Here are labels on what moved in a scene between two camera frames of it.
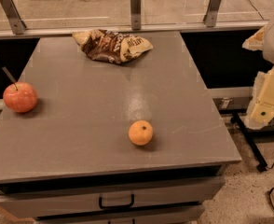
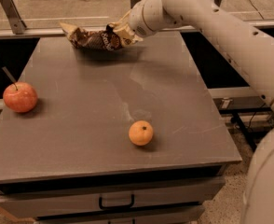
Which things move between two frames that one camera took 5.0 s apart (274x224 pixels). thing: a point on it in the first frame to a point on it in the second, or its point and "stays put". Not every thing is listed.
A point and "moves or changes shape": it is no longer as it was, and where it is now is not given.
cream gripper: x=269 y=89 to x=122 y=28
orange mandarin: x=140 y=133 stays put
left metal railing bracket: x=16 y=23 stays put
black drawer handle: x=132 y=202 stays put
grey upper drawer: x=195 y=193 stays put
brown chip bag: x=111 y=47 moves or changes shape
